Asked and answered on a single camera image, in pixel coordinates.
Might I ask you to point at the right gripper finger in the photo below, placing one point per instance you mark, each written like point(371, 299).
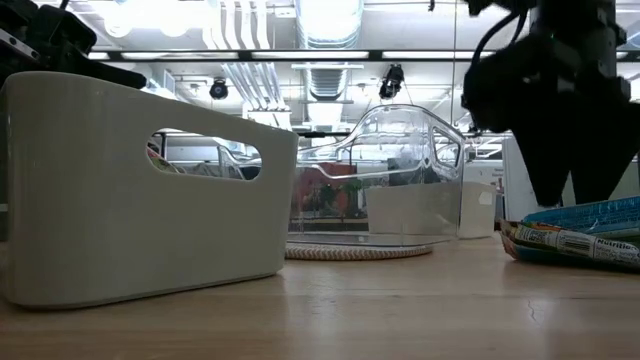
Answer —
point(547, 165)
point(600, 160)

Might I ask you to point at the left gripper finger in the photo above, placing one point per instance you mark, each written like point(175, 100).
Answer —
point(107, 71)
point(62, 30)

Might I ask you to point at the blue granola bar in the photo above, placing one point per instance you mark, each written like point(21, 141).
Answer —
point(610, 215)

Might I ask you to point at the green orange granola bar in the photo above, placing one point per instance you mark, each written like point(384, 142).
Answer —
point(550, 260)
point(575, 245)

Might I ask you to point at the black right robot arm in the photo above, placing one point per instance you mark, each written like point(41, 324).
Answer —
point(575, 12)

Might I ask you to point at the green partition panel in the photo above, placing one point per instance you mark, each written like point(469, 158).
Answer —
point(627, 182)

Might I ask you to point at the black overhead light bar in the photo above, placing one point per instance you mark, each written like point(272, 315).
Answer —
point(245, 55)

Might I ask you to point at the thin vertical pole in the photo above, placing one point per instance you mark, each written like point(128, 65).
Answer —
point(454, 30)

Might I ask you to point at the green plant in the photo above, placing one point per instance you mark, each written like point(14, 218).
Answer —
point(353, 192)

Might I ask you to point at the red background panel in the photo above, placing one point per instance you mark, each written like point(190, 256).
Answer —
point(315, 192)

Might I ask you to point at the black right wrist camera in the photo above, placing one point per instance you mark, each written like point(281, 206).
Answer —
point(495, 90)

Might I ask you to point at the black ceiling camera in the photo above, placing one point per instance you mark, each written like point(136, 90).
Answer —
point(218, 90)
point(391, 82)

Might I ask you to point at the ribbed silver duct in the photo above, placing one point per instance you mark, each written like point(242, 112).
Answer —
point(327, 82)

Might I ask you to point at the black horizontal rail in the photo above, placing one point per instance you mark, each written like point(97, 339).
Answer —
point(320, 134)

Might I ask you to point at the round silver ventilation duct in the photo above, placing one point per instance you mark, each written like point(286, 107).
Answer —
point(329, 22)

